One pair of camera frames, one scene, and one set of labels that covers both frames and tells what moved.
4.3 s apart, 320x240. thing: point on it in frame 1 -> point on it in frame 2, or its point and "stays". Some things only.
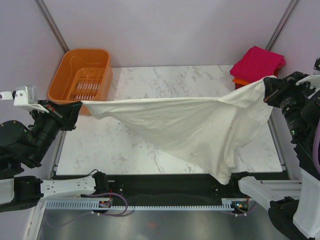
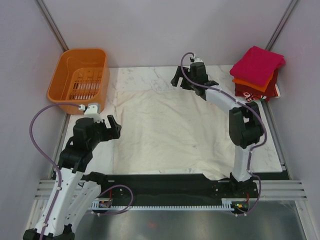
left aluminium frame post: (42, 6) stays
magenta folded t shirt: (256, 63) stays
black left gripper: (66, 114) -> (115, 128)
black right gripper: (278, 88) -> (175, 80)
